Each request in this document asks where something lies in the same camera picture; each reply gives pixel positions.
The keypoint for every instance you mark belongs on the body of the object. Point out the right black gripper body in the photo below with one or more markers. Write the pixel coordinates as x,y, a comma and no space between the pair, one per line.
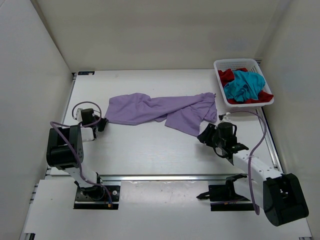
218,142

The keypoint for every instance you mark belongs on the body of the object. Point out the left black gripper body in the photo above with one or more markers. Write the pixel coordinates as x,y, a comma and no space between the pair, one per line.
97,118

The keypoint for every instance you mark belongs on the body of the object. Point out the purple t-shirt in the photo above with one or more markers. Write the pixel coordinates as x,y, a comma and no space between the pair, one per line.
182,113

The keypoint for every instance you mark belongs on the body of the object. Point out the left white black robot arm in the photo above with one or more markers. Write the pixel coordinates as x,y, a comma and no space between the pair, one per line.
65,152

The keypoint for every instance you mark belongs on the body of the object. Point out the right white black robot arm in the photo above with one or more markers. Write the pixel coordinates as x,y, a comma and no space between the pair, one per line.
279,195

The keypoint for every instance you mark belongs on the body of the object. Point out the dark label sticker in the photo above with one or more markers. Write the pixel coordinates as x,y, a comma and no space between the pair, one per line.
86,73

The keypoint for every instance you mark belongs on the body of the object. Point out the teal t-shirt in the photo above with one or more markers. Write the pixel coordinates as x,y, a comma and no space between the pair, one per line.
245,86

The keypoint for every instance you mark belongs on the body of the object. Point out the red t-shirt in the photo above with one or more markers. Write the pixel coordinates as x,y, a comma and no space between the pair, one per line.
228,76

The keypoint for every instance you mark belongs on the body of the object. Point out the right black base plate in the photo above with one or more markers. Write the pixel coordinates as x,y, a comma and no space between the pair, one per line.
222,201

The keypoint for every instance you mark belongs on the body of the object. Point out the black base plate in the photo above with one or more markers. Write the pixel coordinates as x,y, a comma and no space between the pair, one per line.
97,199
222,201

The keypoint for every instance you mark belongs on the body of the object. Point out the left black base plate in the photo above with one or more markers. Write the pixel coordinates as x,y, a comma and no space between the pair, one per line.
97,199

